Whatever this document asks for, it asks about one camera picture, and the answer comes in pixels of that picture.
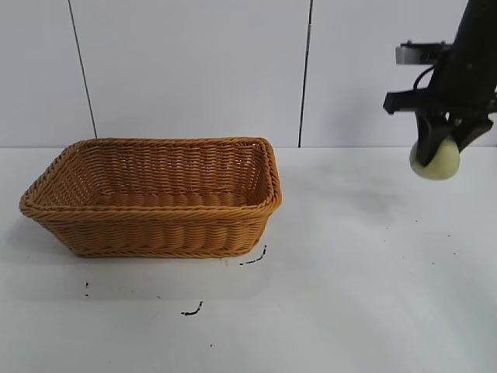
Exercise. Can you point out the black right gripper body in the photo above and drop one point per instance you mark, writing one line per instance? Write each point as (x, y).
(462, 89)

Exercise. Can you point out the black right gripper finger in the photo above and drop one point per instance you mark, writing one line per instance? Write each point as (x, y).
(429, 136)
(468, 132)

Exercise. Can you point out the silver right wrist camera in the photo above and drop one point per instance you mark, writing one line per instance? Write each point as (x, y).
(417, 54)

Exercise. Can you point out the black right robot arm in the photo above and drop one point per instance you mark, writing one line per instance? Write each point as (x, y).
(479, 27)

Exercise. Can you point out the brown woven wicker basket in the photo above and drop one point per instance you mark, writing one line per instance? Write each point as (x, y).
(155, 233)

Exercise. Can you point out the pale yellow egg yolk pastry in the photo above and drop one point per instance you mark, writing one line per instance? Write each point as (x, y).
(442, 165)

